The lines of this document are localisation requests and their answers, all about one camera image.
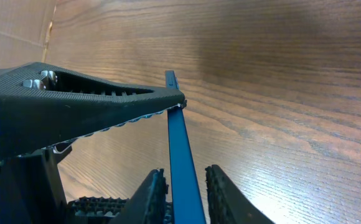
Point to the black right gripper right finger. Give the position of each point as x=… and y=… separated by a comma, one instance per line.
x=227, y=204

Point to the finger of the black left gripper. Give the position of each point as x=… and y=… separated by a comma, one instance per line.
x=42, y=105

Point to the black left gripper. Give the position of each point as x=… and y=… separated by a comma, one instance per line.
x=31, y=191

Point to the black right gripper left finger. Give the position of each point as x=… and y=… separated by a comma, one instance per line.
x=148, y=204

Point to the blue Galaxy smartphone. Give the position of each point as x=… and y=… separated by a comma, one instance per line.
x=186, y=198

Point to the brown cardboard panel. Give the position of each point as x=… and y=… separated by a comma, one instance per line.
x=23, y=30

